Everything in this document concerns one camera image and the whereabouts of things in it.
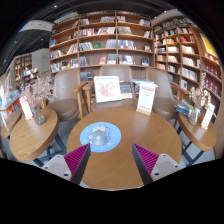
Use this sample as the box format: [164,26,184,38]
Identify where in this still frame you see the small distant wooden bookshelf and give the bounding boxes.
[13,54,34,84]

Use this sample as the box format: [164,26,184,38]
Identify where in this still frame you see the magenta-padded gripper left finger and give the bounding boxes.
[41,143,92,186]

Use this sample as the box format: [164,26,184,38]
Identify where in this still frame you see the round light blue mouse pad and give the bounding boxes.
[79,121,122,154]

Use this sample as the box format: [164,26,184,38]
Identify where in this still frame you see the grey computer mouse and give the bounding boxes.
[90,125,108,147]

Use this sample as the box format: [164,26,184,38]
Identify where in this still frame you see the dark book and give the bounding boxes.
[119,81,134,100]

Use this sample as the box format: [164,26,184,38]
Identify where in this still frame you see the brown padded wooden armchair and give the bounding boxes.
[44,68,88,122]
[144,67,183,121]
[81,64,139,113]

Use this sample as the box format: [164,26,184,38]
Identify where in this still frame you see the round wooden side table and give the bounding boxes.
[9,107,68,168]
[176,111,218,167]

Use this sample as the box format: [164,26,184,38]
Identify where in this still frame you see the white framed pink picture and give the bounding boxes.
[93,75,123,104]

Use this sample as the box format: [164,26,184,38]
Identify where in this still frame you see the stack of blue books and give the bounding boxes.
[174,98,194,118]

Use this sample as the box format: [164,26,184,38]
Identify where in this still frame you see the white red sign, wooden base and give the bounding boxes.
[135,80,158,117]

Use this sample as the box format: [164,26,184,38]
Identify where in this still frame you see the small white table sign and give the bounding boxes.
[18,95,34,121]
[200,102,216,131]

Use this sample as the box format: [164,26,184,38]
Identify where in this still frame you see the tall curved wooden bookshelf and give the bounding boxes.
[152,14,223,124]

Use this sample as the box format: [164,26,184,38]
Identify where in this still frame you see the white hanging ceiling sign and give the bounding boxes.
[18,19,56,33]

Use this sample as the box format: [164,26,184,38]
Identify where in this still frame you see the light blue flat books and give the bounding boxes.
[132,78,157,87]

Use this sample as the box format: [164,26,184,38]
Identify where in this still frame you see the colourful book display table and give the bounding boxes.
[0,73,23,116]

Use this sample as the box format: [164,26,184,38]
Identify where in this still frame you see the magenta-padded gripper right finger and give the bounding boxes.
[131,143,183,186]

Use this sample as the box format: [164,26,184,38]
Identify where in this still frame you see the wide wooden bookshelf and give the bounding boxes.
[48,10,156,81]

